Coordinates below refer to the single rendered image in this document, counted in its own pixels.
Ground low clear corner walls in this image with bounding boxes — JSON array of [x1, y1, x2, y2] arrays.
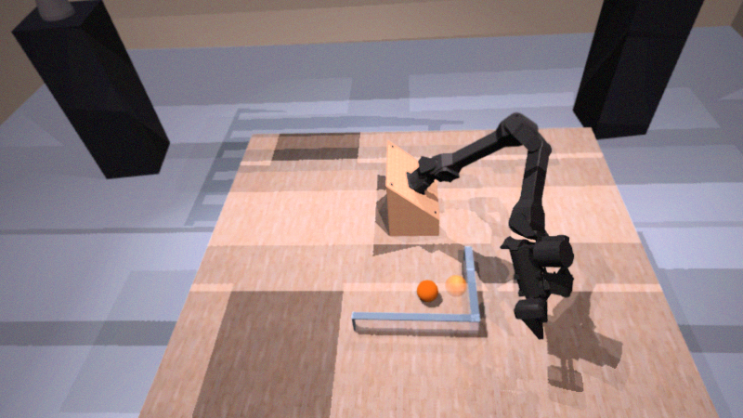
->
[[353, 251, 479, 333]]

